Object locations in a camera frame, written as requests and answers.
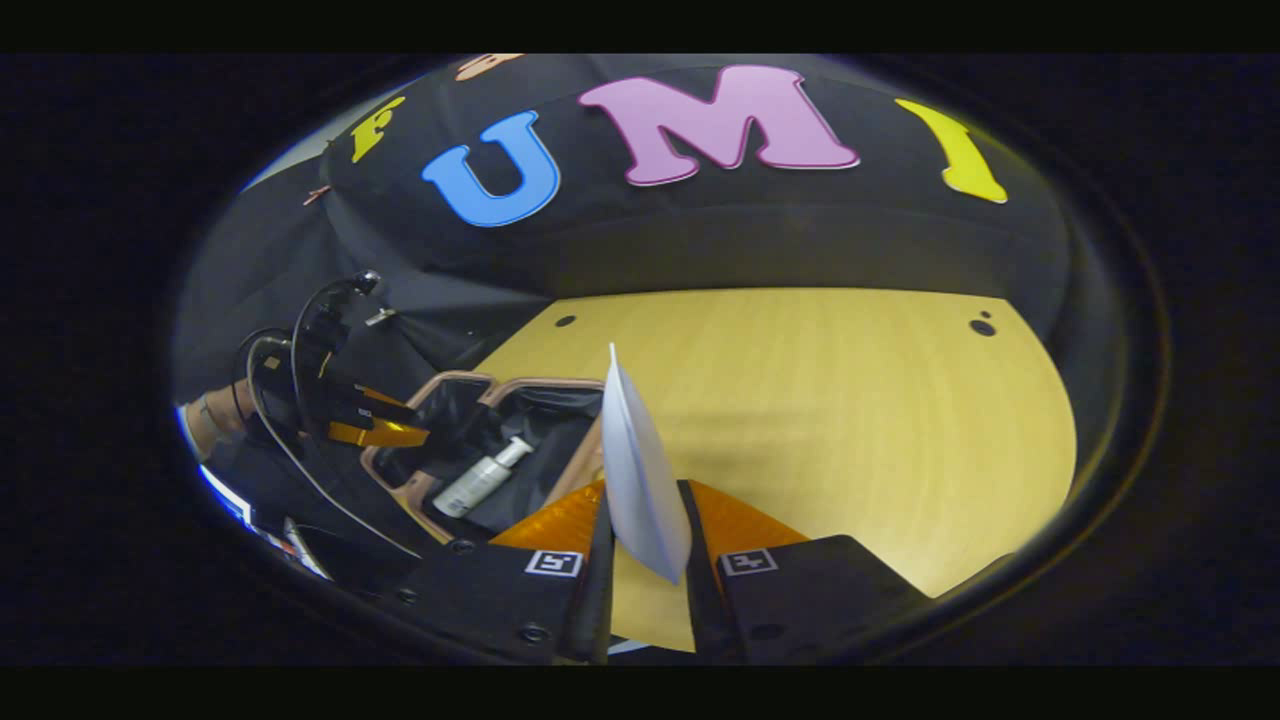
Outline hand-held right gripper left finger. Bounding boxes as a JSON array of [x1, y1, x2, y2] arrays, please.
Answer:
[[380, 479, 614, 664]]

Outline white pump bottle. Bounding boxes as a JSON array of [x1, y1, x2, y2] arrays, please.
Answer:
[[431, 436, 535, 520]]

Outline white skin care tube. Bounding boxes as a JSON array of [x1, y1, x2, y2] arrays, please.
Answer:
[[600, 343, 693, 586]]

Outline black backdrop cloth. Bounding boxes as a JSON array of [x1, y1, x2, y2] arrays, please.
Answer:
[[175, 55, 1076, 401]]

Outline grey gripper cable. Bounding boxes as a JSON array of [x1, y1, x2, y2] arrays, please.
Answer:
[[245, 335, 426, 561]]

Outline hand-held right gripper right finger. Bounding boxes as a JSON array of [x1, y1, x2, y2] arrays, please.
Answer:
[[679, 479, 937, 664]]

